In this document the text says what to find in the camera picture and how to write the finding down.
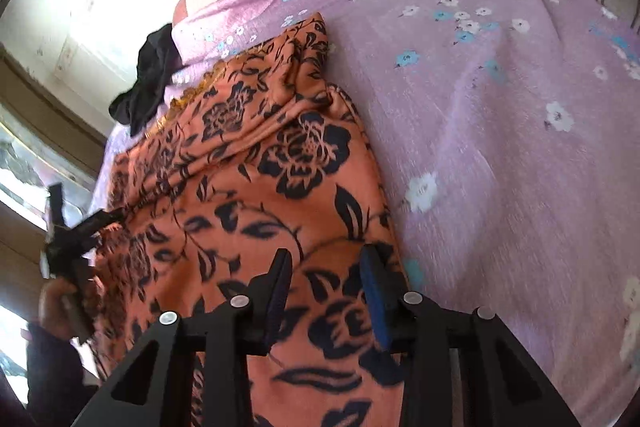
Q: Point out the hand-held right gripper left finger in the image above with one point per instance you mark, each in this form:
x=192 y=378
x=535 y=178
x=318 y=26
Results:
x=280 y=292

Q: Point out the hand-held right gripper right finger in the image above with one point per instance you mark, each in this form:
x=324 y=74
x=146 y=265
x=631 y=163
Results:
x=375 y=302

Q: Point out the orange black floral cloth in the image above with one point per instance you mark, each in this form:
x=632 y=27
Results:
x=235 y=187

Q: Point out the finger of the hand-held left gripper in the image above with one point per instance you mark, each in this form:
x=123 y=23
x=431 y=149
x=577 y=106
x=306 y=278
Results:
x=102 y=219

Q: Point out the person's left hand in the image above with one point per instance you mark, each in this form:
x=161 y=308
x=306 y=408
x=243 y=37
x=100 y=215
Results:
x=52 y=304

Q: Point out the black garment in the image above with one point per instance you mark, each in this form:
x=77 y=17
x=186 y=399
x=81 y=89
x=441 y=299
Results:
x=150 y=77

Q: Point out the purple floral bed sheet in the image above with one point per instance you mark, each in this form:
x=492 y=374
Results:
x=490 y=147

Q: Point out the wooden stained glass door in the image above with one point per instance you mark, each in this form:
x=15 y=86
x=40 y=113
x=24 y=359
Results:
x=45 y=122

